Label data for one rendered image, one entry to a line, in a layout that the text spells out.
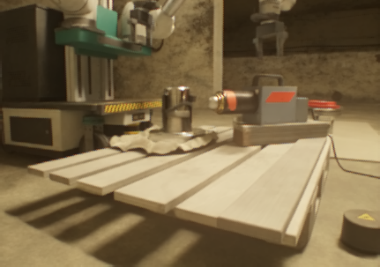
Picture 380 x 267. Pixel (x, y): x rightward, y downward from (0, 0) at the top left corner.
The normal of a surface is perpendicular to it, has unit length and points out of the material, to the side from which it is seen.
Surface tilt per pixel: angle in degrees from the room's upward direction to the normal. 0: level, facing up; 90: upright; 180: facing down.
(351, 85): 90
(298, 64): 90
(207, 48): 90
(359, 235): 90
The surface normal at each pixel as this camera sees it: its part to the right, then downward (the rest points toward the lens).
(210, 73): -0.51, 0.11
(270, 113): 0.43, 0.11
